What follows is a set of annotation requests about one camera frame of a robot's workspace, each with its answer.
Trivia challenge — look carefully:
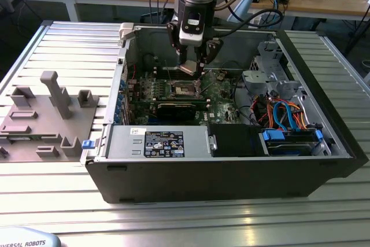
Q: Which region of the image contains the metal socket cover frame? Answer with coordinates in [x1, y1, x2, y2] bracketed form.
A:
[194, 69, 217, 96]

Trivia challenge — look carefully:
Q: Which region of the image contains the black cable bundle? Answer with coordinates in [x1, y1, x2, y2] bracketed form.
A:
[232, 78, 257, 126]

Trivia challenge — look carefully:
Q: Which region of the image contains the beige case release latch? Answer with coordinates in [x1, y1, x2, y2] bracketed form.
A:
[119, 23, 135, 41]

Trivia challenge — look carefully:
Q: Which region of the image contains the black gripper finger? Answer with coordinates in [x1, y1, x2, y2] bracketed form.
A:
[195, 38, 225, 76]
[166, 21, 188, 64]

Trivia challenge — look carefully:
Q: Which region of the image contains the blue flat data cable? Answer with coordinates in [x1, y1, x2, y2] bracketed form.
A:
[273, 101, 299, 132]

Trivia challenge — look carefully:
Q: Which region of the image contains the orange and red wire bundle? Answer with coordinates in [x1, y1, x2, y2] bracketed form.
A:
[250, 98, 309, 131]

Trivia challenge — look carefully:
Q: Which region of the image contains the metal locking lever wire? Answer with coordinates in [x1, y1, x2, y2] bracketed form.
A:
[163, 58, 175, 90]
[200, 80, 217, 96]

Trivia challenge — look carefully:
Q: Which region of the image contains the black drive bay cover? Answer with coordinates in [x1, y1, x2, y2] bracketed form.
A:
[208, 124, 262, 158]

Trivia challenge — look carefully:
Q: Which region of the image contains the grey power supply unit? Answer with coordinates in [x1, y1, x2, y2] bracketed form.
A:
[105, 125, 210, 160]

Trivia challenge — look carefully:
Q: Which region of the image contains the green motherboard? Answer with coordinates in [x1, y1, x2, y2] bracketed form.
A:
[127, 69, 241, 125]

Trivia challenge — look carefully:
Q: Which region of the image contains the black and grey PC case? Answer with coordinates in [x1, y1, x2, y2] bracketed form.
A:
[79, 23, 369, 204]

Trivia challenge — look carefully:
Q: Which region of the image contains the grey parts rack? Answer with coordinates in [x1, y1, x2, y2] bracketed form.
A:
[0, 70, 101, 163]

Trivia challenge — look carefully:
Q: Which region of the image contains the grey Universal Robots pendant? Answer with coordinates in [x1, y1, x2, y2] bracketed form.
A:
[0, 226, 62, 247]

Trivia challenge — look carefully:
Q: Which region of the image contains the silver topped CPU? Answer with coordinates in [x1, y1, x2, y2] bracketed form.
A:
[177, 59, 200, 76]

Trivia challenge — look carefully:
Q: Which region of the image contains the silver metal drive cage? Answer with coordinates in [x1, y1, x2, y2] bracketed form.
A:
[242, 40, 308, 106]

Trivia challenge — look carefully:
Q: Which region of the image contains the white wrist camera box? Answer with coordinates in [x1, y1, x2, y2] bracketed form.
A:
[178, 12, 205, 47]

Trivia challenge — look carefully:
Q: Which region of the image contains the black graphics card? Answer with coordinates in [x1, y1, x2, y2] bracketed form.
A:
[156, 102, 197, 120]

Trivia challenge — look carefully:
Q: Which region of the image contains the pale blue tilted panel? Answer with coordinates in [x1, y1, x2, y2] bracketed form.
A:
[227, 0, 258, 25]

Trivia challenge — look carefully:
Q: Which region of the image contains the hard disk in blue carrier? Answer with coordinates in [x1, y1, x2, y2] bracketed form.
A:
[258, 129, 324, 157]

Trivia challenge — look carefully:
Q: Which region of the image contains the black camera cable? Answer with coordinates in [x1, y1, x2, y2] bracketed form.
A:
[213, 8, 286, 39]

